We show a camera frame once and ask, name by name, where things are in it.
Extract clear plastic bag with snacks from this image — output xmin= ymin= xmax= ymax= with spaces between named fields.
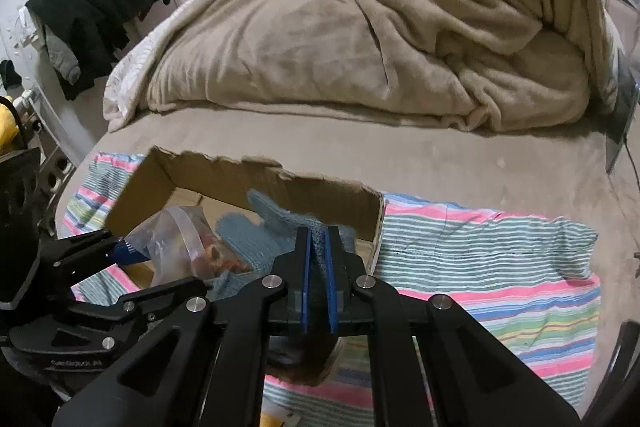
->
xmin=125 ymin=206 xmax=252 ymax=286

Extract teal knitted glove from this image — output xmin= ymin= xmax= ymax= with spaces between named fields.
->
xmin=207 ymin=190 xmax=328 ymax=301

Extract striped colourful towel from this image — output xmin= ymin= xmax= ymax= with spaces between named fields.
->
xmin=58 ymin=152 xmax=601 ymax=426

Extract brown cardboard box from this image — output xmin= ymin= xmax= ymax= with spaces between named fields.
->
xmin=104 ymin=145 xmax=386 ymax=388

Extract white floral bed sheet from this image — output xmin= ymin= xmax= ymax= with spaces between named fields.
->
xmin=103 ymin=0 xmax=196 ymax=132

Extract black clothes pile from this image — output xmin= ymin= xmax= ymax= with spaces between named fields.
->
xmin=26 ymin=0 xmax=174 ymax=101

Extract beige fleece blanket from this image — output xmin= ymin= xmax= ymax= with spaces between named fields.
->
xmin=136 ymin=0 xmax=618 ymax=132

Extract black charging cable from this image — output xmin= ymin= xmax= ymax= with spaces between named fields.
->
xmin=621 ymin=135 xmax=640 ymax=218

